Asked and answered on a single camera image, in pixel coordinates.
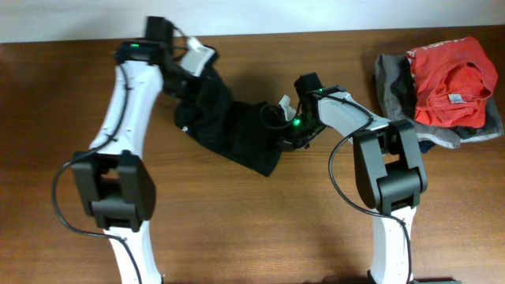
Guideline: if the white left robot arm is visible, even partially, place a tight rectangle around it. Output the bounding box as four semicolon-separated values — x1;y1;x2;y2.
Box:
70;16;193;283

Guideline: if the grey folded garment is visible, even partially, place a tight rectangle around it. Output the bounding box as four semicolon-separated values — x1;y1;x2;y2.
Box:
374;54;504;153

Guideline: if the black polo shirt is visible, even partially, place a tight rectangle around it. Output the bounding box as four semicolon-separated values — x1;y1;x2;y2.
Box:
174;68;282;177

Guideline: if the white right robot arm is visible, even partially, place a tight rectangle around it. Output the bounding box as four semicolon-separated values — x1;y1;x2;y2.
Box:
278;73;428;283

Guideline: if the red folded shirt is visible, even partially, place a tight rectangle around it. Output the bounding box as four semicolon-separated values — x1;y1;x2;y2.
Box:
406;36;498;129

